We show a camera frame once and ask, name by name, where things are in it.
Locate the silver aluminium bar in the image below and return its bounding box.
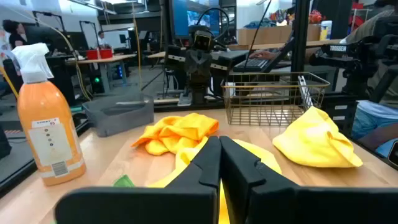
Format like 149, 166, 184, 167
297, 75, 314, 108

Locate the person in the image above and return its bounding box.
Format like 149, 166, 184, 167
2, 19, 28, 50
340, 0, 398, 158
95, 30, 108, 47

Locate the person's hand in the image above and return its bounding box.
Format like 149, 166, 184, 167
248, 49, 278, 60

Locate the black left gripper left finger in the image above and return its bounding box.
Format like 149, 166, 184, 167
54, 135, 222, 224

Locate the yellow microfiber towel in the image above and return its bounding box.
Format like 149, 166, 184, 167
272, 106, 364, 169
146, 136, 282, 224

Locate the orange microfiber towel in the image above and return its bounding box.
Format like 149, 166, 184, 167
131, 112, 220, 156

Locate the cardboard box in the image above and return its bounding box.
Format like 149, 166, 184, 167
236, 24, 321, 46

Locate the wooden table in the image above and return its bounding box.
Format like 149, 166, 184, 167
65, 53, 137, 94

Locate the grey translucent bin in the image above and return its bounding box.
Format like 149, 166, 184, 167
81, 93, 155, 138

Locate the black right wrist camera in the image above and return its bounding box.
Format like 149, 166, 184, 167
192, 29, 215, 52

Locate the black computer case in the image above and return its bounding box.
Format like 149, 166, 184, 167
74, 60, 106, 96

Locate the white plastic container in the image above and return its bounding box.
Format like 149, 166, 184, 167
320, 20, 333, 40

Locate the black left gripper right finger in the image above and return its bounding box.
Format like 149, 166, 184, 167
219, 135, 398, 224

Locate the black laptop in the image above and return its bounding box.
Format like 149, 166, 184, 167
233, 37, 295, 74

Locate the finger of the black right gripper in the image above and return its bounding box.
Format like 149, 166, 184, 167
185, 49, 200, 77
198, 49, 214, 77

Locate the gold wire basket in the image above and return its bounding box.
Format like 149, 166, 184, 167
221, 72, 331, 127

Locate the yellow cable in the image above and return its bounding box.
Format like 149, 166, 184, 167
0, 4, 93, 102

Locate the green microfiber towel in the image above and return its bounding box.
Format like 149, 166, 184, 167
112, 174, 136, 188

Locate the orange spray bottle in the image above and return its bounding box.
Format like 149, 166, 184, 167
11, 42, 87, 187

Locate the computer monitor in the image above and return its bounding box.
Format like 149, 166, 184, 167
169, 0, 221, 40

